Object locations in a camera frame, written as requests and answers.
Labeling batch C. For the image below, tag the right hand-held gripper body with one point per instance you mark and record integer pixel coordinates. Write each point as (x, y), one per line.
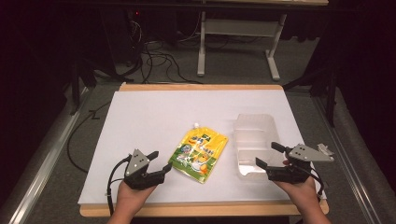
(291, 174)

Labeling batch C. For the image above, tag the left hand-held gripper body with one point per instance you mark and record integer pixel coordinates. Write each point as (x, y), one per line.
(137, 179)

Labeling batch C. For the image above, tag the clear plastic container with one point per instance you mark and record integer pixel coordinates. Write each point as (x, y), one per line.
(253, 146)

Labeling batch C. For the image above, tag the yellow spouted drink pouch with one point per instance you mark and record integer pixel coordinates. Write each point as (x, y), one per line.
(197, 154)

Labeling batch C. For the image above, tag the person's left hand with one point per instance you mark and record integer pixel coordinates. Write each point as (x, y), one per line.
(130, 199)

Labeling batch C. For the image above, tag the person's right hand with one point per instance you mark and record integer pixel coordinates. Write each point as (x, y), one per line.
(303, 194)

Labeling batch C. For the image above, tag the white table mat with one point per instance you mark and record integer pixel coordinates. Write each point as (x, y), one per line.
(149, 130)

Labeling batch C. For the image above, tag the white crumpled tape piece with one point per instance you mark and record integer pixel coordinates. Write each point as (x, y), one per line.
(324, 149)

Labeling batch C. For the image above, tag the black metal stand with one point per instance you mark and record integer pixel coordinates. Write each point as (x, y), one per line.
(325, 90)

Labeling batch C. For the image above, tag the black tripod stand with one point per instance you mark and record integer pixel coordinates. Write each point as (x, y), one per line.
(83, 77)

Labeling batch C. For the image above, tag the aluminium rail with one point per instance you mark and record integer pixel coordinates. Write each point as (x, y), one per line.
(345, 155)
(46, 161)

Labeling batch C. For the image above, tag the white metal desk frame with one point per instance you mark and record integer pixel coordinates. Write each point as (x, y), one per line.
(239, 28)

